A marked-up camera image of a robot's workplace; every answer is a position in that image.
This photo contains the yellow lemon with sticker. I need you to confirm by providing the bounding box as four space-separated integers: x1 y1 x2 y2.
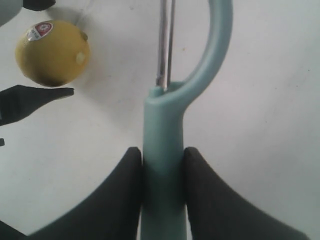
14 20 91 87

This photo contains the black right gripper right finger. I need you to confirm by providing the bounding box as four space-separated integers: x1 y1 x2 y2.
183 147 309 240

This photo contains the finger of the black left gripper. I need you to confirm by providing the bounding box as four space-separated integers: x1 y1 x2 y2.
22 0 56 12

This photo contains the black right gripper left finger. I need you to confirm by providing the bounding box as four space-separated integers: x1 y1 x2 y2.
26 147 143 240

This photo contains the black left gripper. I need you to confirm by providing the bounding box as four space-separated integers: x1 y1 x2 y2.
0 85 75 147

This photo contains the teal handled vegetable peeler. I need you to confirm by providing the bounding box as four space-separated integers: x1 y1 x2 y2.
140 0 233 240

